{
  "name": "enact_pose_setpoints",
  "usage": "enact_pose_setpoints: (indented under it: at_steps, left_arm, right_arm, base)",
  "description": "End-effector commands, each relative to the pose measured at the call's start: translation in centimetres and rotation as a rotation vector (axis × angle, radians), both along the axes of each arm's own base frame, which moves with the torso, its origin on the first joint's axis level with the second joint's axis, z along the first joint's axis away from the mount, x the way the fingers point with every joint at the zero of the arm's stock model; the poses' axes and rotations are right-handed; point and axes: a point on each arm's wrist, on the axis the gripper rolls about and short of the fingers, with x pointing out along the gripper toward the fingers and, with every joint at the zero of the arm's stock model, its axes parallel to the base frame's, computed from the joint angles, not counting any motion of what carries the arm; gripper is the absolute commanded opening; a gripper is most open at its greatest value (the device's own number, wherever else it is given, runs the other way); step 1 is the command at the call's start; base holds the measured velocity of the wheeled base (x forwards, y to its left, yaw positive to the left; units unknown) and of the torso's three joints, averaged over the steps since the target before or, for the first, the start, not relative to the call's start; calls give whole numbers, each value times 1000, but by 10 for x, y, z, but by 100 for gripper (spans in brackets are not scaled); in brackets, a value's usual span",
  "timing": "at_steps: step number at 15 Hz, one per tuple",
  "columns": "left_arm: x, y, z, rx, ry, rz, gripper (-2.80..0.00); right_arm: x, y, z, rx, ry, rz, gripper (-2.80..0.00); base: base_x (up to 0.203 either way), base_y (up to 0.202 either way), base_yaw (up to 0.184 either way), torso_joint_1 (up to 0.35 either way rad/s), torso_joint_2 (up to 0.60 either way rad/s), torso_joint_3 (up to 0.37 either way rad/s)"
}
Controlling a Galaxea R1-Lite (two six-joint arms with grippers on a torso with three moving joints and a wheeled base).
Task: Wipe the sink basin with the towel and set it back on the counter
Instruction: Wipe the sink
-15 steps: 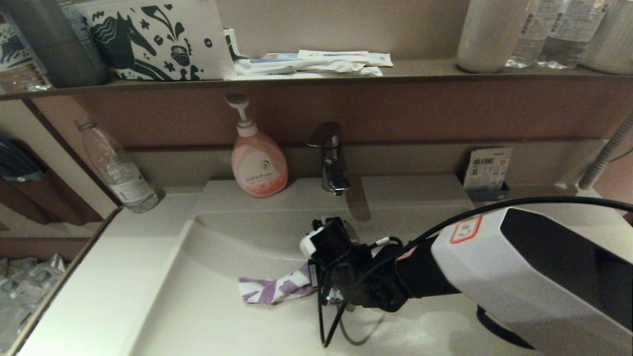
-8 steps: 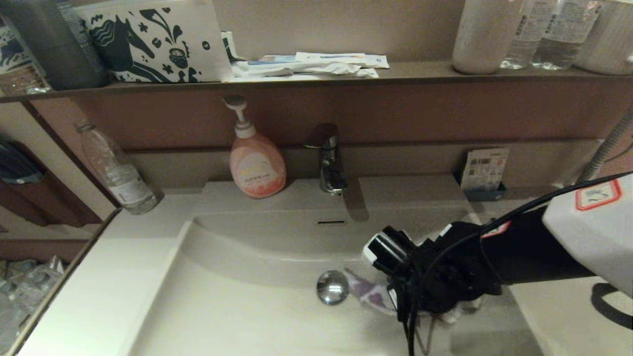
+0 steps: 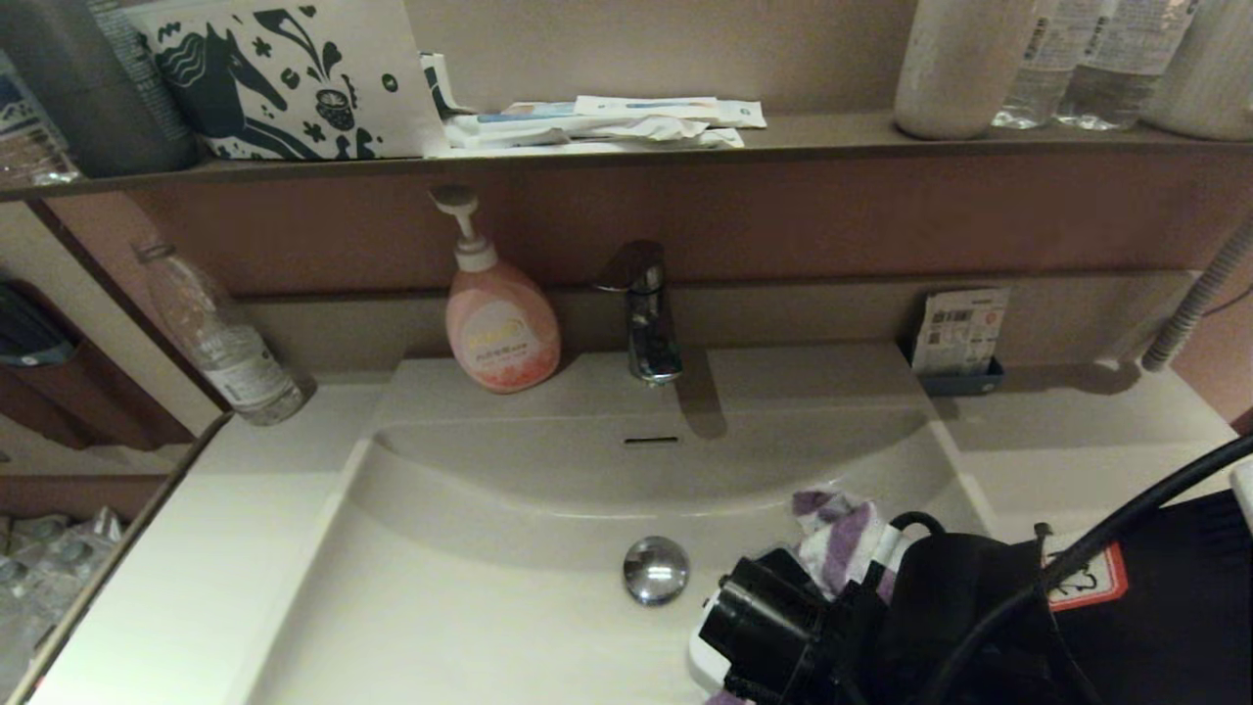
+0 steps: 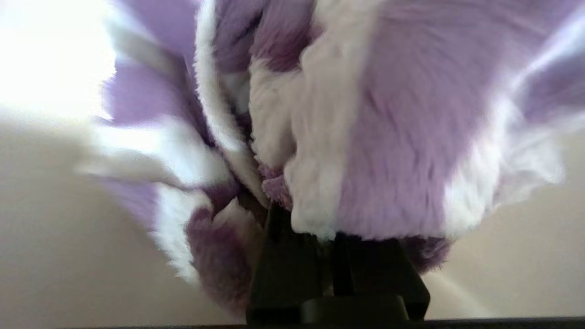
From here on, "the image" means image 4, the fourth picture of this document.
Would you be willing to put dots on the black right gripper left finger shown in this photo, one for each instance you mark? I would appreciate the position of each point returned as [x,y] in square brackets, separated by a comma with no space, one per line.
[288,274]

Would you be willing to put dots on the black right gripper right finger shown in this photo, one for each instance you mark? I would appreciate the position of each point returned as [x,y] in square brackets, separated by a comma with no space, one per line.
[379,269]

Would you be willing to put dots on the purple white striped towel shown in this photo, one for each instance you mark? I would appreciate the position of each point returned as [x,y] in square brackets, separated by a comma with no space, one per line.
[388,137]

